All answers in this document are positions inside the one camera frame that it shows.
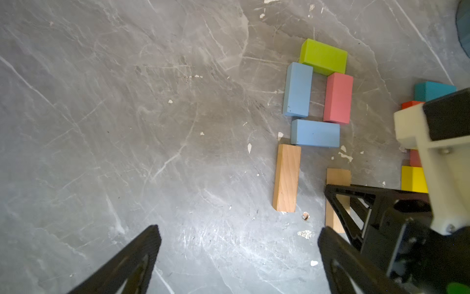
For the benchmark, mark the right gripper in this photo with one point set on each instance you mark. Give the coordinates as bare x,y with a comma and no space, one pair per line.
437,262

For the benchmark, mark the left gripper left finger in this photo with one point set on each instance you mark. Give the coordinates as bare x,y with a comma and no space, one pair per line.
129,271

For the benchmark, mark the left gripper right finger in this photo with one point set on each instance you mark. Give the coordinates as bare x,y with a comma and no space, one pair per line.
352,264

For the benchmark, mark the yellow block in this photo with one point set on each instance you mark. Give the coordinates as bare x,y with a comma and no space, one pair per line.
413,179

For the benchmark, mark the pink block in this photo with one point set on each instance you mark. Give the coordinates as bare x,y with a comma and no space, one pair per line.
337,107
415,160

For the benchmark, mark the wooden block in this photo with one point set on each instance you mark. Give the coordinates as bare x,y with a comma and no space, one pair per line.
343,178
286,178

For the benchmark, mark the red block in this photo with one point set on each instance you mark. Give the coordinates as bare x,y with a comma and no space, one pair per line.
410,104

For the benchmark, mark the light blue block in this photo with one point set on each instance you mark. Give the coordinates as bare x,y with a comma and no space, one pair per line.
315,134
297,90

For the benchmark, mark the teal block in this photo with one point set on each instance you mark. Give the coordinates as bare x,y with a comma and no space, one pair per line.
427,91

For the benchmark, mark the green block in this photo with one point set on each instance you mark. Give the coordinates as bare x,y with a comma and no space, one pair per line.
324,59

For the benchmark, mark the potted green plant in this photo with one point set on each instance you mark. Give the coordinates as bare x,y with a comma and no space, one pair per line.
463,25

